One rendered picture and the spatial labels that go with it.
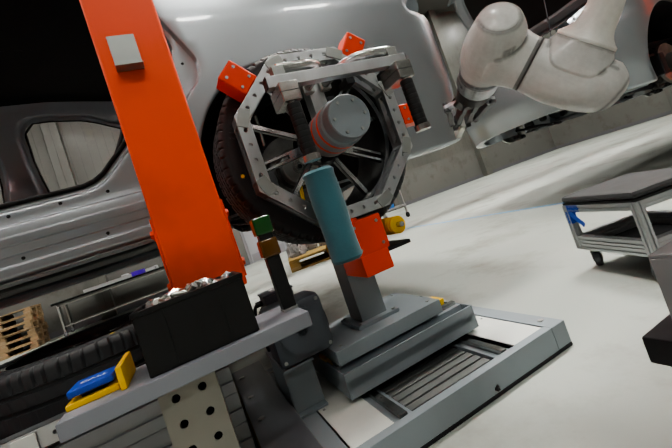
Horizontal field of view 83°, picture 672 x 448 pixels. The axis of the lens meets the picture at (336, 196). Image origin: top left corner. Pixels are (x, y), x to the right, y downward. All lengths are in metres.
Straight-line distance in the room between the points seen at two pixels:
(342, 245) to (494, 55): 0.56
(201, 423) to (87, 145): 10.52
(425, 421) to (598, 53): 0.87
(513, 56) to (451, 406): 0.83
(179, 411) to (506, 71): 0.85
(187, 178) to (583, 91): 0.84
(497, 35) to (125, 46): 0.83
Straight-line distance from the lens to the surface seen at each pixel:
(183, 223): 0.97
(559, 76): 0.80
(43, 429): 1.13
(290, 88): 0.94
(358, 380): 1.22
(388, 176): 1.23
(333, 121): 1.03
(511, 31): 0.77
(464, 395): 1.15
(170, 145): 1.00
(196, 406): 0.82
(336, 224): 0.99
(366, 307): 1.33
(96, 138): 11.18
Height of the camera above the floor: 0.62
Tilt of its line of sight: 2 degrees up
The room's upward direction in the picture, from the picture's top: 19 degrees counter-clockwise
